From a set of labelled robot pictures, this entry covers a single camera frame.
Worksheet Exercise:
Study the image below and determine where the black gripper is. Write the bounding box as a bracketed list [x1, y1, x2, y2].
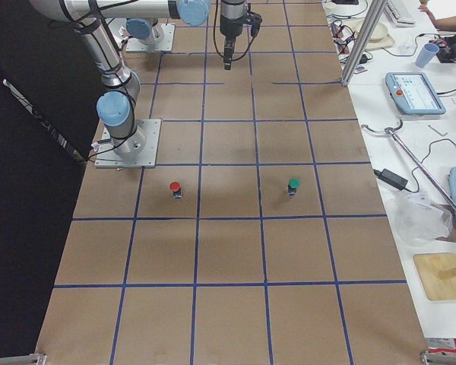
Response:
[220, 1, 262, 57]

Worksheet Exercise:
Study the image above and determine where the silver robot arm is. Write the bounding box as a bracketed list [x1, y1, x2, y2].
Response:
[126, 1, 263, 70]
[31, 1, 210, 167]

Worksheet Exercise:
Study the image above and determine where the green push button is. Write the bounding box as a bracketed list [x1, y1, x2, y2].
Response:
[287, 178, 300, 196]

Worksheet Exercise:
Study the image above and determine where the red push button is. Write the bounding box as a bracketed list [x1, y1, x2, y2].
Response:
[169, 181, 182, 199]

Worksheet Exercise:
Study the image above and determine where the wooden stand board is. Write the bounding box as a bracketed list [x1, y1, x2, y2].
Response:
[413, 252, 456, 301]

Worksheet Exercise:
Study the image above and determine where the beige tray with plates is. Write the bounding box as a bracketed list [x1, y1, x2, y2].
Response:
[341, 17, 395, 52]

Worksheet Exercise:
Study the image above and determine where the white keyboard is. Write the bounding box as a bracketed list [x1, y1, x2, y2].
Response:
[384, 0, 416, 27]

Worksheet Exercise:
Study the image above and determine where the metal cane rod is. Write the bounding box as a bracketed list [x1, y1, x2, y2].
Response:
[361, 119, 456, 214]

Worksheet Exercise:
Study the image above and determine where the light blue plastic cup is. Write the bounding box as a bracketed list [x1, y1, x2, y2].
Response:
[415, 43, 440, 68]

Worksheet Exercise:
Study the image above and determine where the black power adapter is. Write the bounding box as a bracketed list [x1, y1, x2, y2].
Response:
[378, 169, 408, 191]

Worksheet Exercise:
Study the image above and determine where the clear plastic bag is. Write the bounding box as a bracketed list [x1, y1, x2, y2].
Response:
[387, 192, 453, 246]

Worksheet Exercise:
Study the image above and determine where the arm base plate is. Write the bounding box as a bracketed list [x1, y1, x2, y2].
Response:
[126, 19, 176, 53]
[94, 119, 162, 168]

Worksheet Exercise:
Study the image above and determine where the aluminium frame post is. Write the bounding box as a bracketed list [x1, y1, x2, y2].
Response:
[340, 0, 387, 87]

